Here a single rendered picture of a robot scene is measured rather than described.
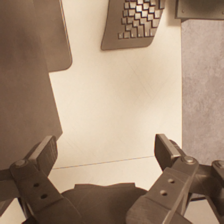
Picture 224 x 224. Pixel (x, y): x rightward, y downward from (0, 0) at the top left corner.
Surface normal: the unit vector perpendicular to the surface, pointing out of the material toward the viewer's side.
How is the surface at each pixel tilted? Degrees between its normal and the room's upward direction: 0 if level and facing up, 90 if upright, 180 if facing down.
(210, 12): 0
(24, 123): 86
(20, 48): 86
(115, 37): 5
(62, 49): 0
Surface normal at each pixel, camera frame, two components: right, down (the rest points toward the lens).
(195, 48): 0.03, 0.30
